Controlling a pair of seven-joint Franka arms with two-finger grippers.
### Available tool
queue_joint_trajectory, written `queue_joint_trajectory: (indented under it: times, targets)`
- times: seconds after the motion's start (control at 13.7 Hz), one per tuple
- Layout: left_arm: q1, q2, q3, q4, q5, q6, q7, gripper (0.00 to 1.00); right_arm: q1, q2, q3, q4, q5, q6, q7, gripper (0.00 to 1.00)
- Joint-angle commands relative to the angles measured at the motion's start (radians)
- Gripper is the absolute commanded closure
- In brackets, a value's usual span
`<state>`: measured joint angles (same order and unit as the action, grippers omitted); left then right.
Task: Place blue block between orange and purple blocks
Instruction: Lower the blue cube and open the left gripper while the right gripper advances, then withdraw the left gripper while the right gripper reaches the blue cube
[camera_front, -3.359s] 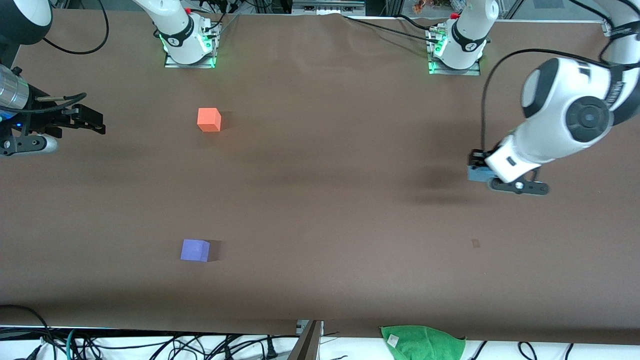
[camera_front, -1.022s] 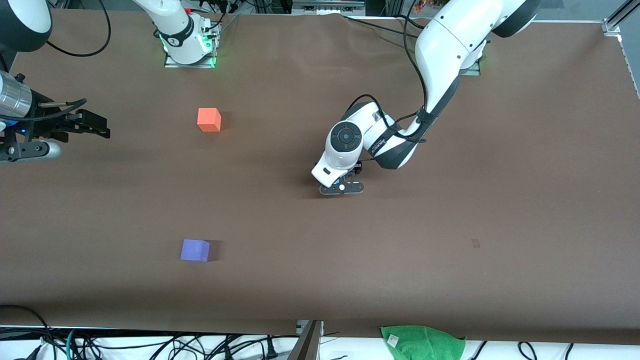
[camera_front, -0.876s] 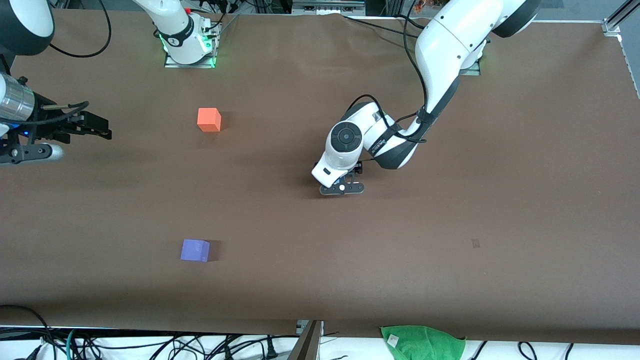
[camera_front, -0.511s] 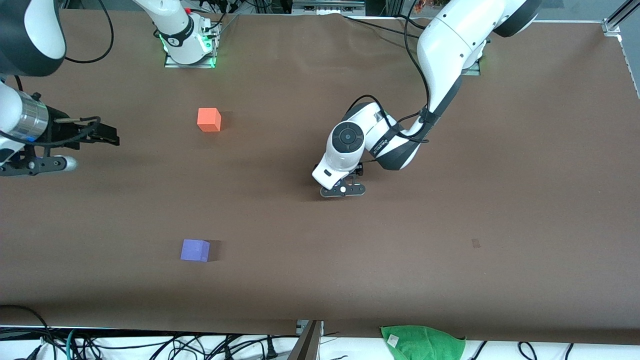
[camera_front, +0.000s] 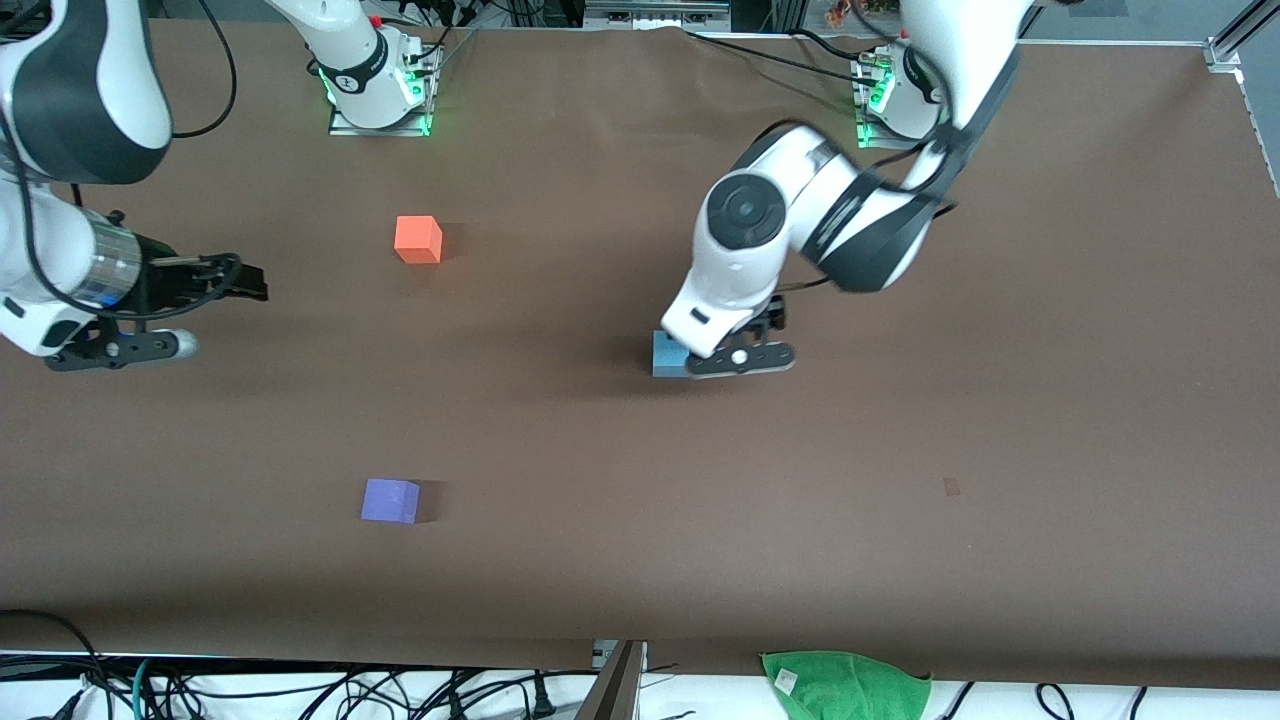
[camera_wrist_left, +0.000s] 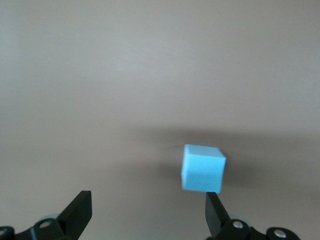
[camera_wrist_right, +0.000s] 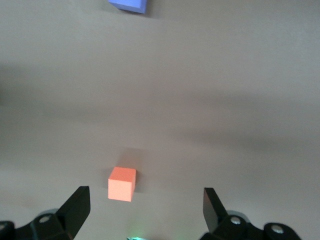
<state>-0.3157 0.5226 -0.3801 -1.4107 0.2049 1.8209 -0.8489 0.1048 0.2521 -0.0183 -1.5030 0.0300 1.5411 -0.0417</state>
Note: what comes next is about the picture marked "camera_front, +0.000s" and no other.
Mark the blue foam block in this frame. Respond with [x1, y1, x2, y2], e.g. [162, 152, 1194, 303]
[651, 329, 703, 379]

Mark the orange foam block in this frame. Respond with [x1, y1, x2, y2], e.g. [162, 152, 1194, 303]
[394, 215, 444, 265]

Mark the purple foam block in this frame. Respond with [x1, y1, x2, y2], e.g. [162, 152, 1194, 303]
[360, 477, 422, 525]

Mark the brown table cover sheet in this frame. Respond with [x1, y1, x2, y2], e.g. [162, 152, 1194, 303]
[0, 18, 1280, 691]

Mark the green cloth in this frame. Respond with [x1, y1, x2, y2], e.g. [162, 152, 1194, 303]
[760, 650, 933, 720]

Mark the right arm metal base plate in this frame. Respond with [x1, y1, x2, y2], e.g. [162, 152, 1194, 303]
[328, 45, 434, 137]

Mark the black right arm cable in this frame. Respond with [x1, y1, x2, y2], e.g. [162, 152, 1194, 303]
[20, 0, 247, 321]

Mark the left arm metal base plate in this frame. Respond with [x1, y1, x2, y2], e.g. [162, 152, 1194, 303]
[855, 55, 936, 152]

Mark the long black table cable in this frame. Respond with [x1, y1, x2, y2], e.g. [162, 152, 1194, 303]
[684, 30, 883, 89]

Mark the short black table cable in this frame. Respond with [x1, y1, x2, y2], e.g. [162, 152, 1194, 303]
[790, 28, 873, 63]

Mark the silver metal rail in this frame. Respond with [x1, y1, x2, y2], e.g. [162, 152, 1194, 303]
[584, 0, 732, 32]

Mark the thick black looping cable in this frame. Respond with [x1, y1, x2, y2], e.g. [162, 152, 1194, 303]
[0, 608, 106, 720]

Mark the teal cable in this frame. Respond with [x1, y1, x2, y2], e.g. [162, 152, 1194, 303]
[132, 655, 163, 720]

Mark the grey metal post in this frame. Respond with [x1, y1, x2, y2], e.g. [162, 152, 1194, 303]
[575, 640, 647, 720]

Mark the aluminium frame profile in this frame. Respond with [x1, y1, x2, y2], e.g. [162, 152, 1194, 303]
[1204, 0, 1280, 197]

